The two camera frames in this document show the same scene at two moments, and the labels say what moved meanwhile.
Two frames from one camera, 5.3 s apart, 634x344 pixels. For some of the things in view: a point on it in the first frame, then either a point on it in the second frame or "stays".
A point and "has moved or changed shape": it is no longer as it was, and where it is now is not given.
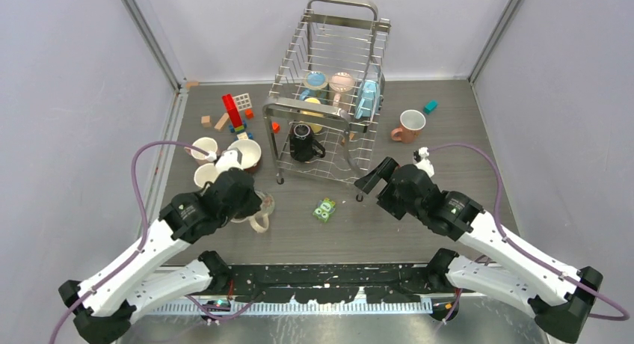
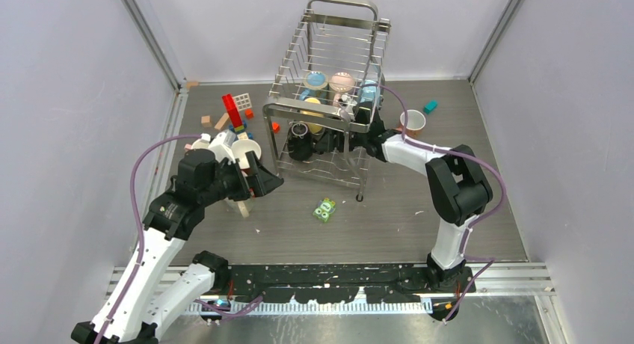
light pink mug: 206,143 stays
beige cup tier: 259,220 has moved or changed shape
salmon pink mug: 412,122 stays
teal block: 430,107 stays
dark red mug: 251,153 stays
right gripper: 368,182 -> 328,143
